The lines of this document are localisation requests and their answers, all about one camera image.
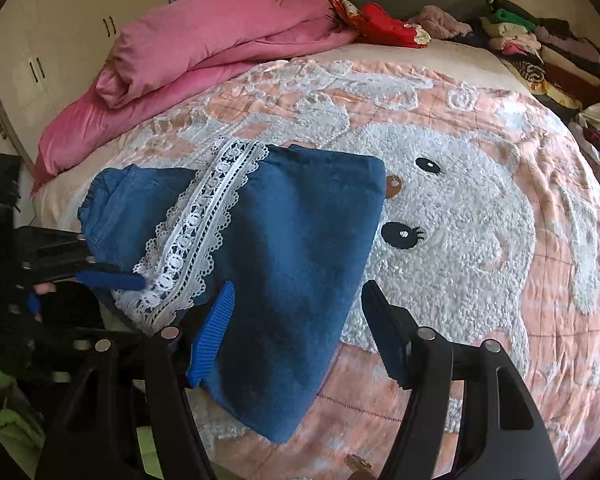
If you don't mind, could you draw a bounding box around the red printed cloth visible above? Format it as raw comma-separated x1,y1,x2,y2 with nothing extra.
324,0,432,50

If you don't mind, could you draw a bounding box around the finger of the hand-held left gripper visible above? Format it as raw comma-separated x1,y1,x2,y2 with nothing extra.
22,259,147,292
14,226,90,262

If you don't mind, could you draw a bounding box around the light green cloth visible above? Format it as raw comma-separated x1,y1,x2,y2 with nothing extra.
0,350,48,463

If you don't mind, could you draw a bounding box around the cream wardrobe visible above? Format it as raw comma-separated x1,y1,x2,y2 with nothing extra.
0,0,197,161

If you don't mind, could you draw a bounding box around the pink duvet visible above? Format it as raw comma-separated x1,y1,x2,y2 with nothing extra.
30,0,362,197

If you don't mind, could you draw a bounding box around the mauve plush cloth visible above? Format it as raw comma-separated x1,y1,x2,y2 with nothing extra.
407,5,474,41

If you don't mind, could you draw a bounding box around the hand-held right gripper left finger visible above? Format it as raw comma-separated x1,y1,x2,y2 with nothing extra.
35,281,237,480

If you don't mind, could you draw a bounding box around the person's black clothing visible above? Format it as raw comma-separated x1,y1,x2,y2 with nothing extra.
42,280,148,343

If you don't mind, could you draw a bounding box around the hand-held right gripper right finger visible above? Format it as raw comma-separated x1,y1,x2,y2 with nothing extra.
361,280,564,480

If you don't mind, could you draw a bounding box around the person's left hand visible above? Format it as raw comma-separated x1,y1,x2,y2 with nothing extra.
22,282,57,323

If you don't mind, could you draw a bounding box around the stack of folded clothes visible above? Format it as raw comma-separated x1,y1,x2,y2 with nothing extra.
472,0,600,111

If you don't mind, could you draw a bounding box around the blue denim pants lace trim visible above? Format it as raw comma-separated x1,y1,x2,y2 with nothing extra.
77,137,387,443

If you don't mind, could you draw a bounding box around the pink and white printed blanket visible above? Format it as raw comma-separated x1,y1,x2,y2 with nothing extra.
100,55,600,480

